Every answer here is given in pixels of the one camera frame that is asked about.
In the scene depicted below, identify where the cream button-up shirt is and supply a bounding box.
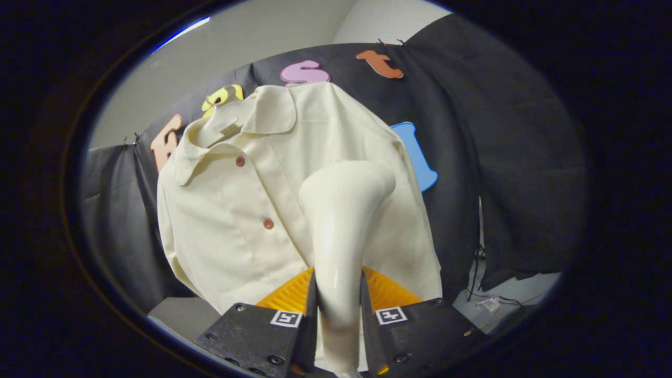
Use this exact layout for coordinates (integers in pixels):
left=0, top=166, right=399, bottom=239
left=156, top=81, right=443, bottom=316

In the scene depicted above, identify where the grey drawer cabinet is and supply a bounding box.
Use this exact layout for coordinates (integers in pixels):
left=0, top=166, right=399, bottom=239
left=147, top=297, right=221, bottom=342

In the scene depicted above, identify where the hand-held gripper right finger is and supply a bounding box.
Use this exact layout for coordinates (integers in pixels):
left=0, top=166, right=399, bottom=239
left=359, top=267, right=489, bottom=376

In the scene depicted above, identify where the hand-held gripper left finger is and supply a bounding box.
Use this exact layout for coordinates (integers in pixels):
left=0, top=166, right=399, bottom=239
left=194, top=268, right=319, bottom=378

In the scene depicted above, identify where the white garment steamer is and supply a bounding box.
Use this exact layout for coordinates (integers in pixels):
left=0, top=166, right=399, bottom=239
left=298, top=160, right=397, bottom=374

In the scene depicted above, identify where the white mannequin torso stand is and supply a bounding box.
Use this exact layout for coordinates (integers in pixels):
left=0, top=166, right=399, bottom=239
left=197, top=99, right=247, bottom=149

